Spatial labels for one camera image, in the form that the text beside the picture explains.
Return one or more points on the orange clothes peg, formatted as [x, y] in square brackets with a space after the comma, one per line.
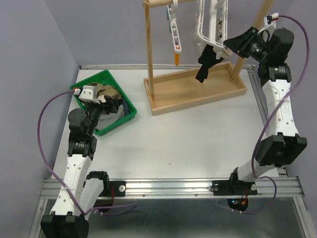
[176, 59]

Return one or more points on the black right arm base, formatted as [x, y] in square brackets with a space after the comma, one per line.
[233, 186]

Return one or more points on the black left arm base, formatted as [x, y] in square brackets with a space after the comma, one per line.
[114, 188]

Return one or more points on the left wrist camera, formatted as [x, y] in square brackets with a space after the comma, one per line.
[89, 94]

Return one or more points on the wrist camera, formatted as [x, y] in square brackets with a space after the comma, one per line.
[89, 94]
[270, 22]

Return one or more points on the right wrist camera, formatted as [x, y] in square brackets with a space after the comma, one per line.
[270, 22]

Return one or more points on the white straight clip hanger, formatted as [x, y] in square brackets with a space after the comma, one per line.
[171, 17]

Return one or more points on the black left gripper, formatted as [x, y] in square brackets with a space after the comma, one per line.
[112, 103]

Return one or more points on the blue striped underwear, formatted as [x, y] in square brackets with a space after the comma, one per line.
[125, 107]

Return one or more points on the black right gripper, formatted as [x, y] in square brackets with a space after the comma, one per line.
[237, 43]

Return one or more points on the wooden clothes rack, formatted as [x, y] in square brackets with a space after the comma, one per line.
[180, 90]

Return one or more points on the white rectangular clip hanger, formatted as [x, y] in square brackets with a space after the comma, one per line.
[211, 26]

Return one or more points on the grey underwear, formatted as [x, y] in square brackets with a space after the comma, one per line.
[107, 120]

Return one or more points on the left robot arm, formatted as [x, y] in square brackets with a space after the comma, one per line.
[80, 188]

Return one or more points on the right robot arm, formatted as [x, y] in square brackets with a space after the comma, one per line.
[282, 144]

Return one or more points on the green plastic tray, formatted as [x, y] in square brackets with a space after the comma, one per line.
[105, 77]

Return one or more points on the aluminium mounting rail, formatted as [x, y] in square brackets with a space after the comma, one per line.
[135, 189]

